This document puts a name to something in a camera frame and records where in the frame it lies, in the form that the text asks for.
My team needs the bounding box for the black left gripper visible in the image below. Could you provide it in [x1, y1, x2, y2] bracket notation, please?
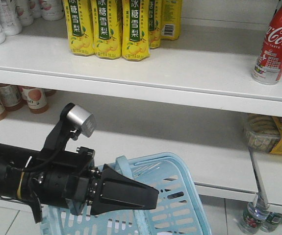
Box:
[20, 147, 158, 223]

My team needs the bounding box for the light blue plastic basket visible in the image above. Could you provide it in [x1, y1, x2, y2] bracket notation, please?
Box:
[40, 152, 212, 235]

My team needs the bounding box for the red coca-cola aluminium bottle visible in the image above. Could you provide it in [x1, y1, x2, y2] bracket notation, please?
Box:
[252, 6, 282, 85]

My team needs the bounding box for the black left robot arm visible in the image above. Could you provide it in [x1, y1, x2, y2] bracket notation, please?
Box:
[0, 143, 159, 223]

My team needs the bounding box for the white metal shelf unit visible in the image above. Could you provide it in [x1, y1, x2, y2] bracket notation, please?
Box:
[0, 19, 282, 201]

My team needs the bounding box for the clear water bottle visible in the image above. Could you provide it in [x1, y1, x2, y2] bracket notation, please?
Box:
[260, 212, 282, 233]
[238, 194, 270, 235]

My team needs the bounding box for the yellow pear drink bottle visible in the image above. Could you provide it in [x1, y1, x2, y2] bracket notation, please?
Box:
[122, 0, 150, 61]
[91, 0, 123, 60]
[149, 0, 162, 49]
[63, 0, 94, 56]
[161, 0, 182, 40]

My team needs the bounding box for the clear cookie tray yellow label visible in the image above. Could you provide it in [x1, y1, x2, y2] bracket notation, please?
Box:
[242, 113, 282, 155]

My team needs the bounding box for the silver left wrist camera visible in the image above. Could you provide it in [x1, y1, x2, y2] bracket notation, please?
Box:
[66, 105, 97, 138]

